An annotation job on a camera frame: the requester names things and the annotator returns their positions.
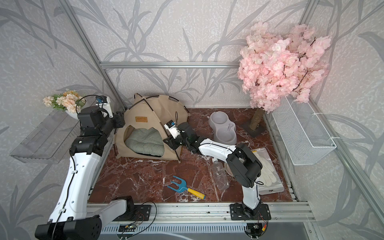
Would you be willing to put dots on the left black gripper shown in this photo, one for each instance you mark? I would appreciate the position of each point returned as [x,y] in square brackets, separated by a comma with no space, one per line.
[119,118]

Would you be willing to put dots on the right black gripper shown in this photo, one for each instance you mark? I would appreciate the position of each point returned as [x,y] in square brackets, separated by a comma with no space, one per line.
[170,142]

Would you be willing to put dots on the grey double pet bowl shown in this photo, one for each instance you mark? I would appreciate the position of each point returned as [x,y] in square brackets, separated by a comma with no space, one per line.
[224,129]

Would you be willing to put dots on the green checked cushion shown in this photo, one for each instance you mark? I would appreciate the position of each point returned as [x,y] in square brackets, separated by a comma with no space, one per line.
[146,142]

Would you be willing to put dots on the beige pet tent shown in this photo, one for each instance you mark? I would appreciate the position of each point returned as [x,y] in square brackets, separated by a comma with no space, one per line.
[151,113]

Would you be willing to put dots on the steel bowl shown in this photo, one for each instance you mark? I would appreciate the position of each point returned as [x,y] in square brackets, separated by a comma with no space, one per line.
[228,170]

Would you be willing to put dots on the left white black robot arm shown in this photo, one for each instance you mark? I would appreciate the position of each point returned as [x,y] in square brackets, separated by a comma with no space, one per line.
[69,219]

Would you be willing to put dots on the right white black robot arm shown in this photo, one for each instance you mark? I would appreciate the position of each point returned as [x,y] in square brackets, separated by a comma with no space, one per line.
[245,166]

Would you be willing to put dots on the clear plastic bottle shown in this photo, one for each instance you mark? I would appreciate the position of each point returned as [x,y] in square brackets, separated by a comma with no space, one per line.
[219,175]

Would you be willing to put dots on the small potted flowers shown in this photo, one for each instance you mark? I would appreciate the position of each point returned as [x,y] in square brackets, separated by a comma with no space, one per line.
[69,102]

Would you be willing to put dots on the blue yellow garden fork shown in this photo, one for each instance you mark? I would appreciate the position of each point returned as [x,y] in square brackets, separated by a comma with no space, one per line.
[182,187]

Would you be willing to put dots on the clear acrylic shelf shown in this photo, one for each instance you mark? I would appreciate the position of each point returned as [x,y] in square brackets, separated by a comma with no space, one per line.
[49,143]

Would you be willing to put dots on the bagged white gloves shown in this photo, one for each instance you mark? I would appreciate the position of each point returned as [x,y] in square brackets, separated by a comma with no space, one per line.
[269,175]

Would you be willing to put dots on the pink blossom tree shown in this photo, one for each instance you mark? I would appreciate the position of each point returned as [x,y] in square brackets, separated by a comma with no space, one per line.
[274,66]

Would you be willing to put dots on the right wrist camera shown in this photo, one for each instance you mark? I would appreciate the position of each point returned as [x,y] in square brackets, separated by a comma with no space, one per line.
[172,127]

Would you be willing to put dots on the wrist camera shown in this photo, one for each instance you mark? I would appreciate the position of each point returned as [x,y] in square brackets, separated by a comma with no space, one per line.
[172,127]
[104,102]

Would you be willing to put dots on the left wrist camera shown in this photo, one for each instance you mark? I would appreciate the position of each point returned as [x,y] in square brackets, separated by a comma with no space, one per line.
[104,102]

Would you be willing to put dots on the white wire basket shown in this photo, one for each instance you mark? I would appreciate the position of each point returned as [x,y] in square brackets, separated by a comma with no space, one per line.
[305,137]

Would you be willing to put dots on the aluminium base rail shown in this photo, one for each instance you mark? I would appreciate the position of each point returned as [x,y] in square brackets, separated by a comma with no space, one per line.
[193,213]

